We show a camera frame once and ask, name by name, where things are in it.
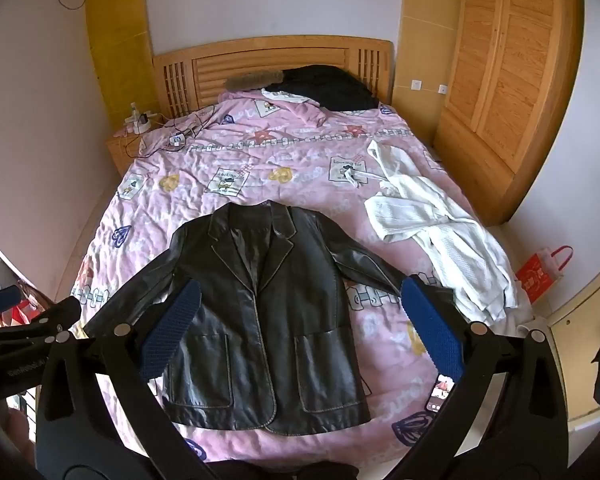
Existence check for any white printed garment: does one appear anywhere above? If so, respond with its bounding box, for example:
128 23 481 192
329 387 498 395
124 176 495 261
260 87 308 105

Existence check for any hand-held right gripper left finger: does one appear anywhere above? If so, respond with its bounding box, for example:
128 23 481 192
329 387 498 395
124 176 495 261
34 279 207 480

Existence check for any red paper bag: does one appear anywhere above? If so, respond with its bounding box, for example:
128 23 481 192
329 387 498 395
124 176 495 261
515 245 574 306

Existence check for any black leather jacket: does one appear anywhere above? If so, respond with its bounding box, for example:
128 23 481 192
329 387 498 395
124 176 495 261
82 200 448 436

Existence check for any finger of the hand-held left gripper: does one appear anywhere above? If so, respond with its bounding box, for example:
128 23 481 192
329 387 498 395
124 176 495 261
0 285 21 317
10 296 82 337

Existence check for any white bathrobe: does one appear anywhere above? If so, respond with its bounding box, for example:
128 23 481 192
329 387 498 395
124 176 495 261
345 140 520 322

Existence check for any pink printed blanket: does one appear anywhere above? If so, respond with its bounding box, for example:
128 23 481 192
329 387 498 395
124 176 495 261
70 91 536 466

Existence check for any wooden wardrobe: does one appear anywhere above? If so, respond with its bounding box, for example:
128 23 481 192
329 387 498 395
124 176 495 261
432 0 586 227

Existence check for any white power strip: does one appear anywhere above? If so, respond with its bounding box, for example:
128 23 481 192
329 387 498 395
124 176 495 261
124 112 162 136

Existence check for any wooden bed headboard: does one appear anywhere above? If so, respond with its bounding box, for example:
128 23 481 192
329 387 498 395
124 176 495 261
152 37 395 118

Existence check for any black coat with fur collar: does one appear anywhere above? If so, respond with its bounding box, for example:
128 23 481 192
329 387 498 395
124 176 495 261
224 64 382 112

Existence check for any wooden nightstand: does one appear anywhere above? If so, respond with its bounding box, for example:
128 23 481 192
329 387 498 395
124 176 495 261
106 127 153 173

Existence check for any smartphone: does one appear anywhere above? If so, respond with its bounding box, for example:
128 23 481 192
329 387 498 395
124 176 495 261
426 374 454 414

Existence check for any person's dark clothing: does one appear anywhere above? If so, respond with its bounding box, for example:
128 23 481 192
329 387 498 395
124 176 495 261
200 460 361 480

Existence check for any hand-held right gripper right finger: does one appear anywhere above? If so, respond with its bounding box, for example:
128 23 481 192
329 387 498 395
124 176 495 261
401 275 574 480

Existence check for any cream desk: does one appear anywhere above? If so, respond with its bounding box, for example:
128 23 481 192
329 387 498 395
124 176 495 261
545 270 600 433

